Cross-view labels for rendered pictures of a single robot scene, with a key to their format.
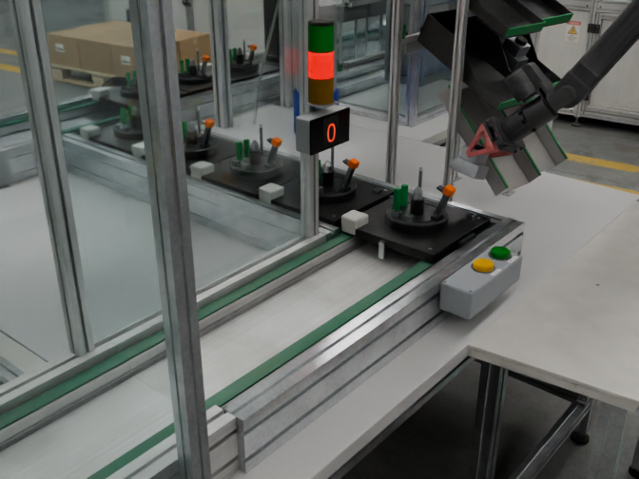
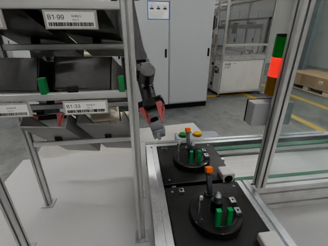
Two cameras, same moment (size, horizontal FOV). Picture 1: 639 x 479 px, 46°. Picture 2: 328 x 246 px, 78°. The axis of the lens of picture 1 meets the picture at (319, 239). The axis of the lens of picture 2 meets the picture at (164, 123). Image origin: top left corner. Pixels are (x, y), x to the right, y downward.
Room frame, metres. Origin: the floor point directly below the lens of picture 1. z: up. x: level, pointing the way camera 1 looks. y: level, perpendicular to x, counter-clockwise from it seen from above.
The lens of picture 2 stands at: (2.07, 0.14, 1.43)
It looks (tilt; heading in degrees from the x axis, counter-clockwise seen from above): 25 degrees down; 223
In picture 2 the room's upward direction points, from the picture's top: straight up
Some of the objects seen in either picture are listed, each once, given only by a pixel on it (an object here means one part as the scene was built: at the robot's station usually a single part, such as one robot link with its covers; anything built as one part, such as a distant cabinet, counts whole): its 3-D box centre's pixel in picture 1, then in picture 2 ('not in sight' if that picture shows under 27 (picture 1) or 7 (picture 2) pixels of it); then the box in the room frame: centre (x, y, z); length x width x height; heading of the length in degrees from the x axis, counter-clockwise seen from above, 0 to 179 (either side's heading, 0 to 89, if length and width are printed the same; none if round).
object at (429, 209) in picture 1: (416, 216); (191, 158); (1.52, -0.22, 0.98); 0.14 x 0.14 x 0.02
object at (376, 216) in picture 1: (416, 224); (191, 162); (1.52, -0.22, 0.96); 0.24 x 0.24 x 0.02; 50
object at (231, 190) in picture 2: (327, 176); (216, 203); (1.69, -0.02, 1.01); 0.24 x 0.24 x 0.13; 50
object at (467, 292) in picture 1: (481, 280); (196, 140); (1.32, -0.33, 0.93); 0.21 x 0.07 x 0.06; 140
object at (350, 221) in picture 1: (354, 222); (225, 174); (1.51, -0.08, 0.97); 0.05 x 0.05 x 0.04; 50
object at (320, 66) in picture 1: (320, 64); (279, 67); (1.45, 0.00, 1.33); 0.05 x 0.05 x 0.05
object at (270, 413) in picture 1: (401, 315); (238, 147); (1.21, -0.16, 0.91); 0.89 x 0.06 x 0.11; 140
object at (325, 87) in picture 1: (320, 88); (275, 85); (1.45, 0.00, 1.28); 0.05 x 0.05 x 0.05
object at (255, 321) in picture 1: (321, 292); (264, 170); (1.31, 0.00, 0.91); 0.84 x 0.28 x 0.10; 140
